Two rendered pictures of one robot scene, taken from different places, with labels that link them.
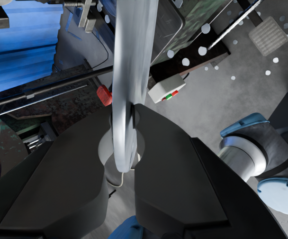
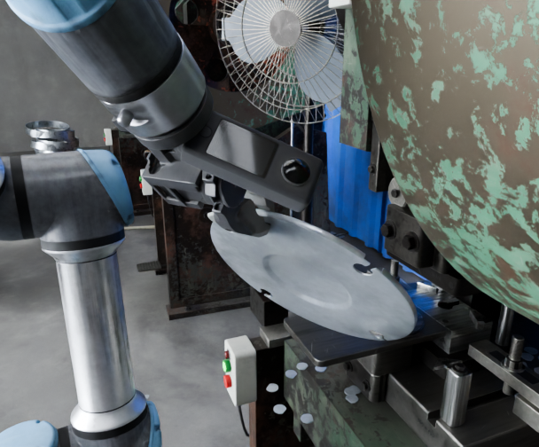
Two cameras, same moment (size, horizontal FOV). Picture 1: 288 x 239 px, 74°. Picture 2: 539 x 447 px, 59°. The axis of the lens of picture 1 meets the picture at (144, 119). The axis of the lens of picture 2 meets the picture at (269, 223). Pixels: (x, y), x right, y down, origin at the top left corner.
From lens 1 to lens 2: 0.43 m
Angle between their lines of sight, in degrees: 23
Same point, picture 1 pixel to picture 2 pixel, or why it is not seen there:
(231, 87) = not seen: outside the picture
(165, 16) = (333, 348)
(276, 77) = not seen: outside the picture
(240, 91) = not seen: outside the picture
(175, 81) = (246, 385)
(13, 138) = (247, 121)
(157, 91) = (243, 347)
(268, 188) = (41, 431)
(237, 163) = (115, 381)
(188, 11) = (337, 405)
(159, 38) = (312, 339)
